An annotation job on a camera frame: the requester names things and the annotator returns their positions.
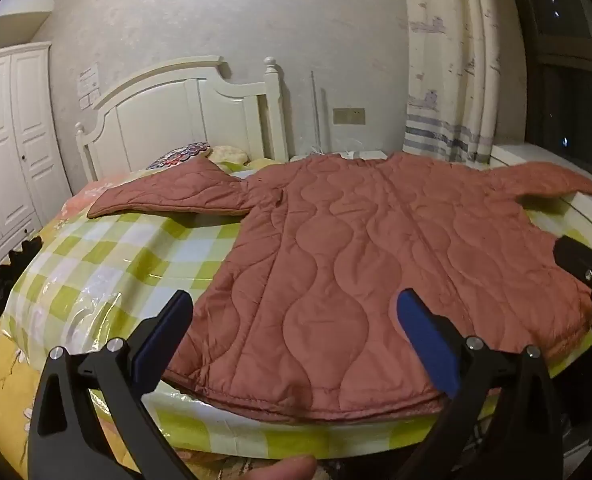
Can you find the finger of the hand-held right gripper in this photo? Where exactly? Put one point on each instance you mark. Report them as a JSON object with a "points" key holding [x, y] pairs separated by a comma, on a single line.
{"points": [[573, 257]]}

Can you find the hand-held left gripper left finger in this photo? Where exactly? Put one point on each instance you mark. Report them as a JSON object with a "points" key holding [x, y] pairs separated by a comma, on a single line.
{"points": [[160, 335]]}

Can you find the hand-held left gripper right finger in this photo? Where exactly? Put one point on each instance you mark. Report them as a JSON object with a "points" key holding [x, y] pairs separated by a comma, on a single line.
{"points": [[426, 340]]}

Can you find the rust quilted jacket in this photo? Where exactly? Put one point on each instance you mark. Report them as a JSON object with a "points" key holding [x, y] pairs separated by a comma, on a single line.
{"points": [[326, 260]]}

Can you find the person's left hand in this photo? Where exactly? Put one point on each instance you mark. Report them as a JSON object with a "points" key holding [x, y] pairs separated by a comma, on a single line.
{"points": [[281, 469]]}

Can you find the green checked blanket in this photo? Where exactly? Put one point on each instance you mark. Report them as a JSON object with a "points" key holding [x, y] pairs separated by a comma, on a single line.
{"points": [[125, 245]]}

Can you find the white window sill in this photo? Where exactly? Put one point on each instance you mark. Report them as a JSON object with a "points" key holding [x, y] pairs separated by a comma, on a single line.
{"points": [[526, 152]]}

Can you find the dark window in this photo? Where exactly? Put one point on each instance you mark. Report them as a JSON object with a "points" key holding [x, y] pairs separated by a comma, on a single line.
{"points": [[576, 100]]}

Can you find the pink floral quilt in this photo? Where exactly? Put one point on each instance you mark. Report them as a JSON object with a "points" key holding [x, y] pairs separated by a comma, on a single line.
{"points": [[83, 192]]}

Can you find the yellow floral bed sheet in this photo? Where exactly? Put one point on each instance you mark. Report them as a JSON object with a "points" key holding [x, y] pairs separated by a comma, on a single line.
{"points": [[0, 390]]}

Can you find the colourful patterned pillow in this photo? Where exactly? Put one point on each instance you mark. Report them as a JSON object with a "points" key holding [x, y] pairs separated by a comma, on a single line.
{"points": [[180, 154]]}

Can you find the white nightstand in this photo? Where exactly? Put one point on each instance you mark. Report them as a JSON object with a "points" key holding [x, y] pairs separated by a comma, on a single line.
{"points": [[368, 154]]}

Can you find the beige pillow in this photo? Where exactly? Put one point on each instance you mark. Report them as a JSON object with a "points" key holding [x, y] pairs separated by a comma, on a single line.
{"points": [[228, 152]]}

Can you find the white wooden headboard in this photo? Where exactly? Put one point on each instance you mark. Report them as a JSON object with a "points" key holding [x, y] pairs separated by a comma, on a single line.
{"points": [[175, 115]]}

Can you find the white wardrobe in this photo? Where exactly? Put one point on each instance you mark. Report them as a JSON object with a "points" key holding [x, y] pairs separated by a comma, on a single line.
{"points": [[15, 150]]}

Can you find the cream printed curtain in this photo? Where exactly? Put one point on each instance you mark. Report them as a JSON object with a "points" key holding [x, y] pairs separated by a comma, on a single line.
{"points": [[441, 60]]}

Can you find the beige wall switch plate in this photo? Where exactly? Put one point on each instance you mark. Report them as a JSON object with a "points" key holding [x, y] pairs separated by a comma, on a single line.
{"points": [[348, 116]]}

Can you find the paper sheet on wall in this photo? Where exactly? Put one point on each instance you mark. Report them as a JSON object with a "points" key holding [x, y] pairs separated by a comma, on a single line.
{"points": [[88, 85]]}

